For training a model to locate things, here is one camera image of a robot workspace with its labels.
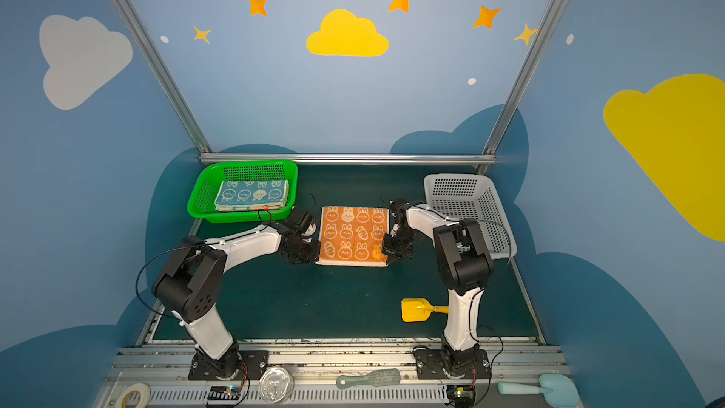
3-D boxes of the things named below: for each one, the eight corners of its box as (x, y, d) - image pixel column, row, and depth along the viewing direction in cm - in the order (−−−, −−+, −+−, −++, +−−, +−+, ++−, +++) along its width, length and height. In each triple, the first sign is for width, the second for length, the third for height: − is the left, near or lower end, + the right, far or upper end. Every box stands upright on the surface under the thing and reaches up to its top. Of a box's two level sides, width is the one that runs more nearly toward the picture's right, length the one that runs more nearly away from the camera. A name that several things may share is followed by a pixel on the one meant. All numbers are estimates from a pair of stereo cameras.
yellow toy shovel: (402, 322, 84) (403, 320, 82) (400, 300, 88) (401, 297, 86) (449, 322, 84) (451, 320, 82) (445, 300, 88) (447, 298, 86)
